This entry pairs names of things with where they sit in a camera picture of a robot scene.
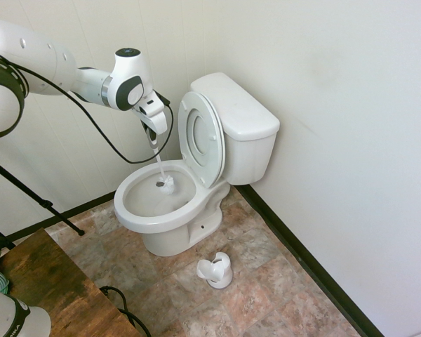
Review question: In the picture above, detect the white toilet tank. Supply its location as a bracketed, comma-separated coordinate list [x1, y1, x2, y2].
[222, 121, 279, 186]

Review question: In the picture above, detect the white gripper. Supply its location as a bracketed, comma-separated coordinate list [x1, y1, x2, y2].
[133, 90, 168, 145]

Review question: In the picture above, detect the dark wooden table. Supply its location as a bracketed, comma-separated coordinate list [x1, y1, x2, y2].
[0, 227, 141, 337]

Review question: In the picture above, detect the black baseboard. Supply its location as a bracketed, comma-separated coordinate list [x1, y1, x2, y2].
[5, 190, 119, 245]
[235, 184, 387, 337]

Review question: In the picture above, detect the white toilet tank lid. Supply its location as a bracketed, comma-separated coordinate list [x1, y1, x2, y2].
[190, 72, 281, 142]

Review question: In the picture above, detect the black camera tripod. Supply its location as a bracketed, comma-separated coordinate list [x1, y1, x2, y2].
[0, 154, 86, 251]

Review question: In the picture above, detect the white toilet seat with lid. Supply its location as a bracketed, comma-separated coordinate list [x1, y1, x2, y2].
[177, 91, 227, 189]

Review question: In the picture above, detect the white toilet brush holder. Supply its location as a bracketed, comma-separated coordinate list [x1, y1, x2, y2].
[196, 251, 234, 290]

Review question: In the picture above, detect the black floor cable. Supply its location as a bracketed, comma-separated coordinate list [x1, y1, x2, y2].
[99, 285, 152, 337]

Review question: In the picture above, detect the white toilet brush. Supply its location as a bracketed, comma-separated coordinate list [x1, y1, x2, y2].
[147, 135, 177, 196]

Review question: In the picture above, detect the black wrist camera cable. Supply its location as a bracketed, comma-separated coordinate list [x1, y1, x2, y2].
[0, 47, 173, 165]

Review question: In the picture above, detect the white toilet bowl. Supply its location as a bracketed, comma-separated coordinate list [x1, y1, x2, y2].
[113, 159, 231, 258]

